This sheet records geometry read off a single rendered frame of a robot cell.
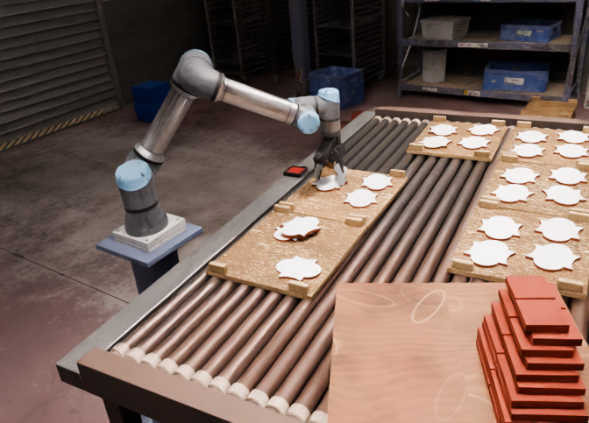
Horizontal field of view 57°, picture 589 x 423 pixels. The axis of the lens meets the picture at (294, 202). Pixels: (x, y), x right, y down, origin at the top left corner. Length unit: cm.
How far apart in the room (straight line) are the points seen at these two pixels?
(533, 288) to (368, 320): 36
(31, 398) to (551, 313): 238
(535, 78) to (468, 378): 525
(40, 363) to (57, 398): 30
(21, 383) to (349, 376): 214
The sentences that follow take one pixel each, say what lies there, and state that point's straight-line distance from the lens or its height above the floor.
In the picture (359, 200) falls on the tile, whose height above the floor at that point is 95.
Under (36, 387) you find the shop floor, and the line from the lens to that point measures 295.
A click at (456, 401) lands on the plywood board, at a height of 104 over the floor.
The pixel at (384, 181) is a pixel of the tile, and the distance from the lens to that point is 208.
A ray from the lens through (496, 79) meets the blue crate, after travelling 623.
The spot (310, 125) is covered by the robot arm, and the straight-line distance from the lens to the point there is 183.
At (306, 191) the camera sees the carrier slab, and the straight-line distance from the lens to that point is 205.
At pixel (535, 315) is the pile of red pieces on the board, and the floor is 121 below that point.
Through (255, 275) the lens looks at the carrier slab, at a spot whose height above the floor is 94.
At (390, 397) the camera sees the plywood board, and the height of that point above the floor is 104.
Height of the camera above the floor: 181
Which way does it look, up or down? 26 degrees down
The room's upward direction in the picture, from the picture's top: 5 degrees counter-clockwise
